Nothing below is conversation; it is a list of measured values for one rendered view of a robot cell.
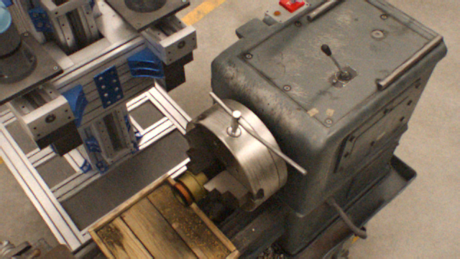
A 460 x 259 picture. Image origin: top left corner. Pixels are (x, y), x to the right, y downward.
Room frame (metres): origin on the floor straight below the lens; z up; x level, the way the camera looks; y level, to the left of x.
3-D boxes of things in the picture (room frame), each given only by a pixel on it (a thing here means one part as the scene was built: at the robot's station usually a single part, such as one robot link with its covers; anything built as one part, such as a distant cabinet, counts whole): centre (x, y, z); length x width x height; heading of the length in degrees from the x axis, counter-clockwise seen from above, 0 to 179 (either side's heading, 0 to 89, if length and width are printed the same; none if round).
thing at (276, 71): (1.06, -0.29, 1.06); 0.59 x 0.48 x 0.39; 131
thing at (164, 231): (0.60, 0.21, 0.89); 0.36 x 0.30 x 0.04; 41
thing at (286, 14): (1.23, -0.18, 1.23); 0.13 x 0.08 x 0.05; 131
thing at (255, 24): (1.14, -0.07, 1.24); 0.09 x 0.08 x 0.03; 131
